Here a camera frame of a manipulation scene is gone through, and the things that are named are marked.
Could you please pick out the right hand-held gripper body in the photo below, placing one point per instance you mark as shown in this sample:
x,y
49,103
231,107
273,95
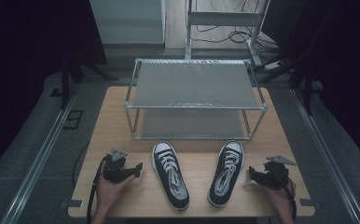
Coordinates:
x,y
276,177

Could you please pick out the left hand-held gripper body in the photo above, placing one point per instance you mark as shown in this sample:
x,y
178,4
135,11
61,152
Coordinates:
x,y
116,171

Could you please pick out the black canvas sneaker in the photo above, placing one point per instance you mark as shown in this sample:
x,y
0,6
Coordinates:
x,y
170,177
226,174

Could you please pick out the grey two-tier shoe rack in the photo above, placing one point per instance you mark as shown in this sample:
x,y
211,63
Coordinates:
x,y
193,84

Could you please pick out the person's left hand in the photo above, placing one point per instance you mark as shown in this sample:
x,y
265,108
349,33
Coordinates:
x,y
108,193

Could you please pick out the person's right hand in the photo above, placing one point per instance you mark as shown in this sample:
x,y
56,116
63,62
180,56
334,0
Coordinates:
x,y
282,200

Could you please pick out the grey tape piece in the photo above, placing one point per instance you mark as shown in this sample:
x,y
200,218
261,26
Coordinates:
x,y
72,203

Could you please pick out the black stand legs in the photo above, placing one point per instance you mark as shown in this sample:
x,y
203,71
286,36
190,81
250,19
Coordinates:
x,y
307,96

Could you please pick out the black tripod stand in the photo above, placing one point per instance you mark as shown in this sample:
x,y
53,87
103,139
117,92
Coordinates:
x,y
65,90

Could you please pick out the white power strip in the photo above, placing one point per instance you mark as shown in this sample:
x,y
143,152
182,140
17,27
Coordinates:
x,y
274,65

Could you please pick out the black curtain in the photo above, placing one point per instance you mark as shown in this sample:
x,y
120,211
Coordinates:
x,y
346,77
29,62

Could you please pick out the grey cabinet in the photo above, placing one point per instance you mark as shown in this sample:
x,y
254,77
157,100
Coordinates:
x,y
127,21

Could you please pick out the white metal stand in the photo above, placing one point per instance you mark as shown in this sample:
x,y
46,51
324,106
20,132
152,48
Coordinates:
x,y
223,19

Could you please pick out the metal floor rail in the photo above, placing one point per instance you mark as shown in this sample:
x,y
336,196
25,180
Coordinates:
x,y
327,161
38,161

